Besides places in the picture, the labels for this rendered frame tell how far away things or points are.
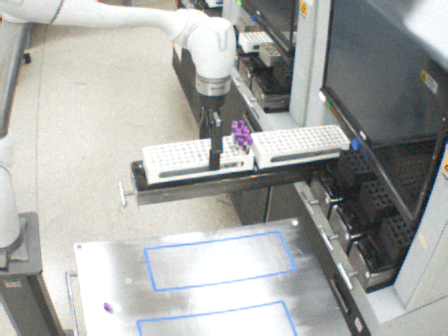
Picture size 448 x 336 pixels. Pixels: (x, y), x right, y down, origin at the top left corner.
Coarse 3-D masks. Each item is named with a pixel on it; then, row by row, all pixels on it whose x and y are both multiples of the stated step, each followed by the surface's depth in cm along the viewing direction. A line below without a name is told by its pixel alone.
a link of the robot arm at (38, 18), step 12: (0, 0) 102; (12, 0) 102; (24, 0) 103; (36, 0) 105; (48, 0) 106; (60, 0) 108; (12, 12) 105; (24, 12) 105; (36, 12) 107; (48, 12) 108
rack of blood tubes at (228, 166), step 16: (176, 144) 161; (192, 144) 162; (208, 144) 162; (224, 144) 162; (144, 160) 157; (160, 160) 156; (176, 160) 155; (192, 160) 156; (208, 160) 156; (224, 160) 157; (240, 160) 158; (160, 176) 158; (176, 176) 156; (192, 176) 157
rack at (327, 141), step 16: (304, 128) 171; (320, 128) 172; (336, 128) 172; (256, 144) 163; (272, 144) 163; (288, 144) 165; (304, 144) 164; (320, 144) 165; (336, 144) 166; (256, 160) 164; (272, 160) 167; (288, 160) 165; (304, 160) 165
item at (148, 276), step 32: (256, 224) 144; (288, 224) 144; (96, 256) 131; (128, 256) 132; (160, 256) 133; (192, 256) 134; (224, 256) 135; (256, 256) 135; (288, 256) 135; (96, 288) 123; (128, 288) 124; (160, 288) 125; (192, 288) 126; (224, 288) 126; (256, 288) 127; (288, 288) 127; (320, 288) 127; (96, 320) 115; (128, 320) 116; (160, 320) 117; (192, 320) 118; (224, 320) 119; (256, 320) 119; (288, 320) 119; (320, 320) 119
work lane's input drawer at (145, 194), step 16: (320, 160) 167; (336, 160) 168; (144, 176) 157; (208, 176) 158; (224, 176) 160; (240, 176) 161; (256, 176) 161; (272, 176) 163; (288, 176) 165; (304, 176) 167; (128, 192) 161; (144, 192) 154; (160, 192) 155; (176, 192) 157; (192, 192) 158; (208, 192) 160; (224, 192) 162
